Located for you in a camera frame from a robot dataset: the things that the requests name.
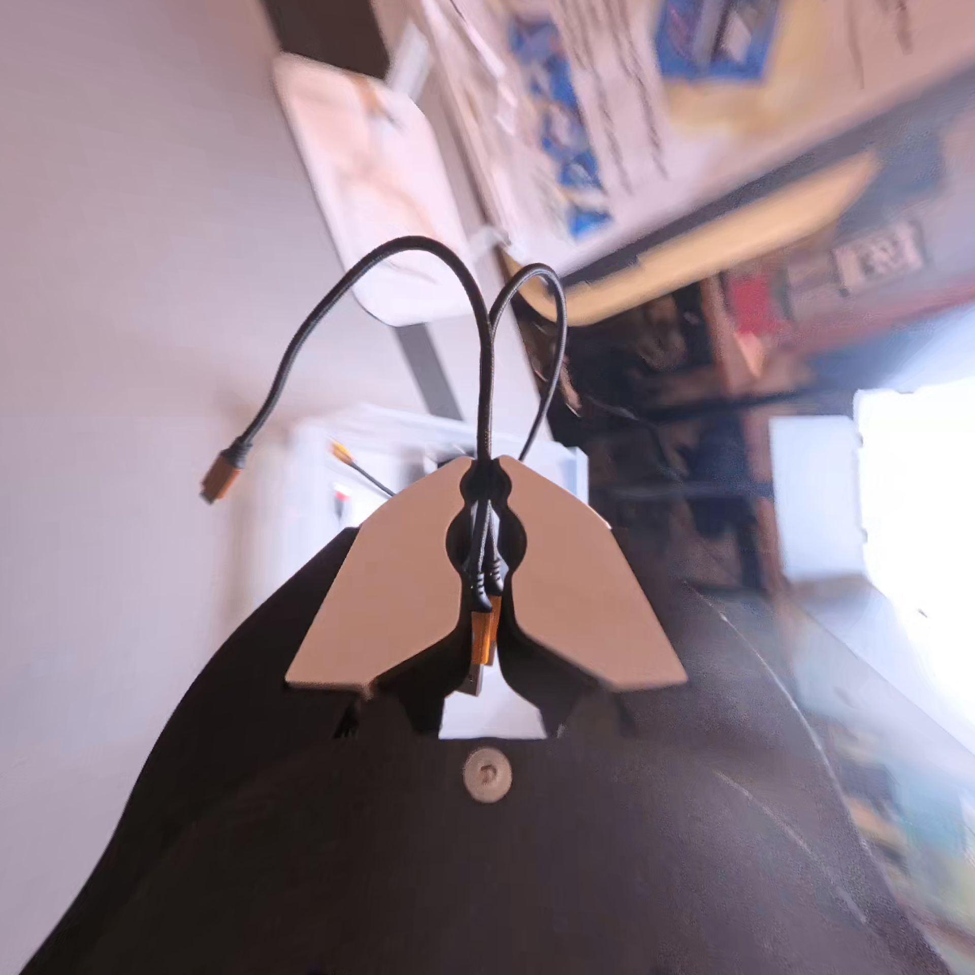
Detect red box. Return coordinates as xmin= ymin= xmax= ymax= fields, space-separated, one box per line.
xmin=726 ymin=276 xmax=772 ymax=338

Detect white plastic box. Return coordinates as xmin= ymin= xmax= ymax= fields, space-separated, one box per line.
xmin=289 ymin=407 xmax=589 ymax=549

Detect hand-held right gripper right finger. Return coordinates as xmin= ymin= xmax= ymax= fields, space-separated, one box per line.
xmin=495 ymin=456 xmax=689 ymax=692

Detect thin yellow-tipped cable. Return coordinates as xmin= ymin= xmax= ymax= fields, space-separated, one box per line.
xmin=330 ymin=439 xmax=399 ymax=498

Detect black braided usb cable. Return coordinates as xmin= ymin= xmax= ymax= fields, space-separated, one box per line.
xmin=468 ymin=263 xmax=569 ymax=620
xmin=200 ymin=236 xmax=501 ymax=698

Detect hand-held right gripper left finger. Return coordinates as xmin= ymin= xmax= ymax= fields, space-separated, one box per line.
xmin=285 ymin=456 xmax=477 ymax=696

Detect black and white marker poster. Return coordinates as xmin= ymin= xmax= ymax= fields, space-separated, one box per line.
xmin=832 ymin=219 xmax=928 ymax=297

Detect curved wooden board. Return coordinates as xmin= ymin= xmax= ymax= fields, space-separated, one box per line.
xmin=526 ymin=148 xmax=885 ymax=329

